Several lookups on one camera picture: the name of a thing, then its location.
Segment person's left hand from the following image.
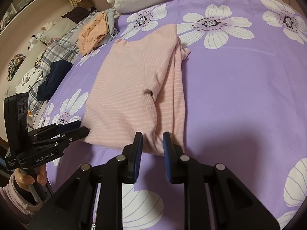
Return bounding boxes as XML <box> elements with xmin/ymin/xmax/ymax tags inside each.
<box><xmin>13</xmin><ymin>164</ymin><xmax>48</xmax><ymax>190</ymax></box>

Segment navy cloth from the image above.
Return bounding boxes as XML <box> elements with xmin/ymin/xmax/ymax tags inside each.
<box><xmin>36</xmin><ymin>60</ymin><xmax>72</xmax><ymax>101</ymax></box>

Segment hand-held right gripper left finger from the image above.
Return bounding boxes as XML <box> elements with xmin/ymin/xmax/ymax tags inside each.
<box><xmin>28</xmin><ymin>132</ymin><xmax>144</xmax><ymax>230</ymax></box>

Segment black cat-shaped pillow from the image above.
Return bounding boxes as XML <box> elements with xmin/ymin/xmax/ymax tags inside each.
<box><xmin>61</xmin><ymin>7</ymin><xmax>97</xmax><ymax>20</ymax></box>

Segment white printed cloth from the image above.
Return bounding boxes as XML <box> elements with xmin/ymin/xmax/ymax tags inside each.
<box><xmin>6</xmin><ymin>67</ymin><xmax>45</xmax><ymax>95</ymax></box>

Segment grey blue garment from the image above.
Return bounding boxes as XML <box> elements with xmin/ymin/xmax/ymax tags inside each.
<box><xmin>96</xmin><ymin>8</ymin><xmax>118</xmax><ymax>46</ymax></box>

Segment orange printed garment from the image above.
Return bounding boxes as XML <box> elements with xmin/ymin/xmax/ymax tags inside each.
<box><xmin>77</xmin><ymin>12</ymin><xmax>110</xmax><ymax>55</ymax></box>

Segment patterned round cushion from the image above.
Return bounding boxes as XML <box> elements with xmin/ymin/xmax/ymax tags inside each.
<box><xmin>7</xmin><ymin>54</ymin><xmax>26</xmax><ymax>82</ymax></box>

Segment purple floral bedsheet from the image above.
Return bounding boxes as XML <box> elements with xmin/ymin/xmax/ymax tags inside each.
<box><xmin>31</xmin><ymin>0</ymin><xmax>307</xmax><ymax>230</ymax></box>

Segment small plush toys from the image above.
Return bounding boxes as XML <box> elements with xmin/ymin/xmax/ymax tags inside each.
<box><xmin>29</xmin><ymin>21</ymin><xmax>58</xmax><ymax>51</ymax></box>

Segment beige pillow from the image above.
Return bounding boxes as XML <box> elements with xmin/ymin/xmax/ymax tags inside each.
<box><xmin>40</xmin><ymin>17</ymin><xmax>79</xmax><ymax>44</ymax></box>

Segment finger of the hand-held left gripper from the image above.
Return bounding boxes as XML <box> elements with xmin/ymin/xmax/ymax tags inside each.
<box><xmin>30</xmin><ymin>120</ymin><xmax>82</xmax><ymax>137</ymax></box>
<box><xmin>32</xmin><ymin>126</ymin><xmax>91</xmax><ymax>149</ymax></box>

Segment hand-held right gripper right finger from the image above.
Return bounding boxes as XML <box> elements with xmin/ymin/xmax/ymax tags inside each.
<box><xmin>163</xmin><ymin>132</ymin><xmax>281</xmax><ymax>230</ymax></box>

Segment pink striped sweater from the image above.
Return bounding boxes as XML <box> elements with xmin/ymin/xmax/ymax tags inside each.
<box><xmin>83</xmin><ymin>24</ymin><xmax>191</xmax><ymax>157</ymax></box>

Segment person's left forearm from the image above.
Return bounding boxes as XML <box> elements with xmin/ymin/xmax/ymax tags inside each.
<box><xmin>0</xmin><ymin>178</ymin><xmax>46</xmax><ymax>224</ymax></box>

